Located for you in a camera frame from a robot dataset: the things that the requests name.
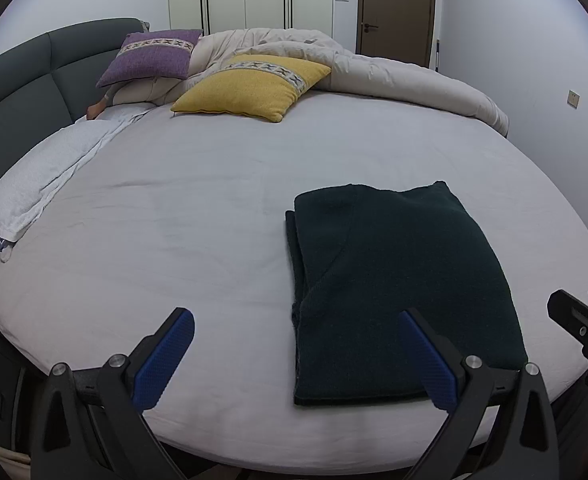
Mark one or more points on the grey upholstered headboard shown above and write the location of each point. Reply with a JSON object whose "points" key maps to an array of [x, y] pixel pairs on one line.
{"points": [[19, 80]]}

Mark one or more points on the orange and grey soft toy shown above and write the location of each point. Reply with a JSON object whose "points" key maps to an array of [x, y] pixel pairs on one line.
{"points": [[95, 110]]}

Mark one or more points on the dark green sweater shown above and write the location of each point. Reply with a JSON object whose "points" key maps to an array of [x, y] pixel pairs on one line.
{"points": [[399, 270]]}

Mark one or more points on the brown wooden door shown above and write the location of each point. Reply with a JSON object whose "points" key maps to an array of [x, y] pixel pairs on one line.
{"points": [[396, 5]]}

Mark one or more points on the bed with white sheet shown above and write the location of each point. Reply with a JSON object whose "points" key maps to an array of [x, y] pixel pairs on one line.
{"points": [[174, 220]]}

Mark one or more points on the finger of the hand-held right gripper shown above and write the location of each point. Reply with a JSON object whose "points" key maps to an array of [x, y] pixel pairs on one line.
{"points": [[569, 310]]}

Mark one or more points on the yellow cushion with patterned band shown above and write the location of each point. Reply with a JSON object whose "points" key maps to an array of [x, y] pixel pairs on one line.
{"points": [[244, 87]]}

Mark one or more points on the purple cushion with patterned band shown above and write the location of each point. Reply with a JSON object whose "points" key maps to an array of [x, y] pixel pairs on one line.
{"points": [[149, 60]]}

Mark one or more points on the beige duvet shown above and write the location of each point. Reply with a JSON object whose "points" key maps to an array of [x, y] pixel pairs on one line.
{"points": [[399, 80]]}

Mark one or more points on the wall socket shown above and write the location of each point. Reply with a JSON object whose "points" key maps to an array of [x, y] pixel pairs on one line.
{"points": [[574, 98]]}

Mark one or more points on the white folded sheet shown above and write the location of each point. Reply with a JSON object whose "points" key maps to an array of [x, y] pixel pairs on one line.
{"points": [[49, 170]]}

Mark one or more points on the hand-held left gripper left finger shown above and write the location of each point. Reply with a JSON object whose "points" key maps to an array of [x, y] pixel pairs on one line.
{"points": [[166, 355]]}

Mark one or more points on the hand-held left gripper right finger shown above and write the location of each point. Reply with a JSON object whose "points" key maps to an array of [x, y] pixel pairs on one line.
{"points": [[431, 365]]}

